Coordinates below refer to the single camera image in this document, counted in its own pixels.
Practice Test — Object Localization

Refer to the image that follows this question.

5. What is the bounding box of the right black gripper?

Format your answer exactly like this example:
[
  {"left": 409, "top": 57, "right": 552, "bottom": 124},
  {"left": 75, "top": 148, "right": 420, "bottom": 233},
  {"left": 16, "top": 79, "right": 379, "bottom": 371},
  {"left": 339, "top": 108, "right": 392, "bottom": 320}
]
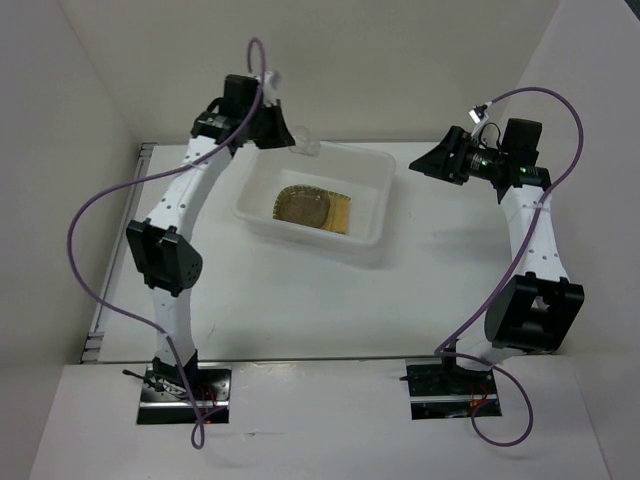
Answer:
[{"left": 410, "top": 125, "right": 508, "bottom": 185}]

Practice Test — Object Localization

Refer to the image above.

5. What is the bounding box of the clear small glass cup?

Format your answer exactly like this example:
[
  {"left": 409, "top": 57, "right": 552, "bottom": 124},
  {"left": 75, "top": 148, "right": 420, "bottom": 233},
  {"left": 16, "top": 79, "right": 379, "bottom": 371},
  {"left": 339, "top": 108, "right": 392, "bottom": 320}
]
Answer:
[{"left": 288, "top": 126, "right": 321, "bottom": 157}]

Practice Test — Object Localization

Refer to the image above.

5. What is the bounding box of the aluminium table frame rail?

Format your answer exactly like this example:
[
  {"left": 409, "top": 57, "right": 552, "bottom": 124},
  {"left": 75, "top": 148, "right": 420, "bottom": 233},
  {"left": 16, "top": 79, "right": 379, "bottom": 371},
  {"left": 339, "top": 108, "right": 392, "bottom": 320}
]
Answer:
[{"left": 79, "top": 142, "right": 157, "bottom": 364}]

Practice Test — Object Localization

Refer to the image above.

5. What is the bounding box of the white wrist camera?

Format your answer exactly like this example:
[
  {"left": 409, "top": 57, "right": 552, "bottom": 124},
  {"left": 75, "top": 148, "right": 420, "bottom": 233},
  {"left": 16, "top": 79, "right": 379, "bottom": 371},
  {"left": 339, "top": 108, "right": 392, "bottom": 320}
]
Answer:
[
  {"left": 261, "top": 70, "right": 281, "bottom": 107},
  {"left": 468, "top": 101, "right": 493, "bottom": 143}
]

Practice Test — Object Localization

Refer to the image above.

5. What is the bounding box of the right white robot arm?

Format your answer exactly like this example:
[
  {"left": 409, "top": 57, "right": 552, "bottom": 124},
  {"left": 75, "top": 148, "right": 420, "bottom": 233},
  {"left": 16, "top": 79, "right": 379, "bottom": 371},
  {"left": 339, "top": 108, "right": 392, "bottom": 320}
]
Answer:
[{"left": 409, "top": 119, "right": 585, "bottom": 393}]

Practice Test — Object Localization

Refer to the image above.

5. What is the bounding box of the clear square plate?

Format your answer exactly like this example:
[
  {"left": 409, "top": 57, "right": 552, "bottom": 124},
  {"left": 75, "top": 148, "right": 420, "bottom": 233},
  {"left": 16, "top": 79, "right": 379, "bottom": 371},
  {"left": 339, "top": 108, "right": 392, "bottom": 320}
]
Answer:
[{"left": 273, "top": 185, "right": 330, "bottom": 228}]

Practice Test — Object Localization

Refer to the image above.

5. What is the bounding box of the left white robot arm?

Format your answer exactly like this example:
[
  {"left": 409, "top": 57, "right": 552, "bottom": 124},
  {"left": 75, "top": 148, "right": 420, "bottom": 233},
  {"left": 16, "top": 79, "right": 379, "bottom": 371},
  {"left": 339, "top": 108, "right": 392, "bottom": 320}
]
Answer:
[{"left": 126, "top": 71, "right": 295, "bottom": 400}]

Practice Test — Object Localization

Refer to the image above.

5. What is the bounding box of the woven bamboo tray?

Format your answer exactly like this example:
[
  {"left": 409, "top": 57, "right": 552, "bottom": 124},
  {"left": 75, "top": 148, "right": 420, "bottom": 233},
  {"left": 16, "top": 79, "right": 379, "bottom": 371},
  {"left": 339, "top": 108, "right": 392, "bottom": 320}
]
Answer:
[{"left": 288, "top": 184, "right": 351, "bottom": 235}]

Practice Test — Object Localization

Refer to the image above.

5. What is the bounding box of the translucent plastic bin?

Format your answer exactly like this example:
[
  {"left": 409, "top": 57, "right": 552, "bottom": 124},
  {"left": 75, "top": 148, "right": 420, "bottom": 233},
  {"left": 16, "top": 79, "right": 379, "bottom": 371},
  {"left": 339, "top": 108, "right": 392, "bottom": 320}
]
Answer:
[{"left": 232, "top": 142, "right": 396, "bottom": 264}]

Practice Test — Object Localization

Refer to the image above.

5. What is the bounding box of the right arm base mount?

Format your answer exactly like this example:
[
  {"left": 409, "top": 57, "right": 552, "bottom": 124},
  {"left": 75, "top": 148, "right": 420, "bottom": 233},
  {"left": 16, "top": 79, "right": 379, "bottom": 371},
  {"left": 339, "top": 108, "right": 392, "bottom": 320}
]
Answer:
[{"left": 400, "top": 358, "right": 502, "bottom": 420}]

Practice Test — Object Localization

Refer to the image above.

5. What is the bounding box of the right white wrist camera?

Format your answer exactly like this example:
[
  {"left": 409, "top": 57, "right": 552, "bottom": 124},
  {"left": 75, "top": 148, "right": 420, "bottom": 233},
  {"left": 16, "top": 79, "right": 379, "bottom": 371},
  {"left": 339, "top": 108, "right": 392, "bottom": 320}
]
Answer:
[{"left": 468, "top": 101, "right": 493, "bottom": 143}]

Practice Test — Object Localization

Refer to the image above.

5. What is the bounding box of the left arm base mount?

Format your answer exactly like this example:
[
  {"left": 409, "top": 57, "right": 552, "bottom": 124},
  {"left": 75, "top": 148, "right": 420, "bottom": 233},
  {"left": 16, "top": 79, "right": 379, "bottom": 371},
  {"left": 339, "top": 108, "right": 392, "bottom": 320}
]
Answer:
[{"left": 122, "top": 363, "right": 232, "bottom": 425}]

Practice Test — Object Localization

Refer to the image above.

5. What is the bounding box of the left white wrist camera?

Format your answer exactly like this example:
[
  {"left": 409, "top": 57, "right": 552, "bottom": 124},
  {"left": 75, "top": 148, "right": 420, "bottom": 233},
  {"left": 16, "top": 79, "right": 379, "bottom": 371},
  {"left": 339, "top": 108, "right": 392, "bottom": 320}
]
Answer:
[{"left": 261, "top": 70, "right": 281, "bottom": 107}]

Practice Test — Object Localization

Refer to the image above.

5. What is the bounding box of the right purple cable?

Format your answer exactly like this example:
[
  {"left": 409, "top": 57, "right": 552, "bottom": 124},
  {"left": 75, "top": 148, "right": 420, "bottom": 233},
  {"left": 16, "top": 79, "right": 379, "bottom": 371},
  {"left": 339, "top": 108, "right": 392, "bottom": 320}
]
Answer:
[{"left": 433, "top": 87, "right": 585, "bottom": 447}]

